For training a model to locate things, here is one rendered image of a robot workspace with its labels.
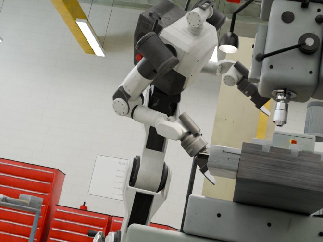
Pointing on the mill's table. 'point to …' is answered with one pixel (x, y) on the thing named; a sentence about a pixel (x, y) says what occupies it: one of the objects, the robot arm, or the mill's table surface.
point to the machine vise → (231, 160)
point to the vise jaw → (263, 143)
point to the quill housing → (291, 14)
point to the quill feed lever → (310, 41)
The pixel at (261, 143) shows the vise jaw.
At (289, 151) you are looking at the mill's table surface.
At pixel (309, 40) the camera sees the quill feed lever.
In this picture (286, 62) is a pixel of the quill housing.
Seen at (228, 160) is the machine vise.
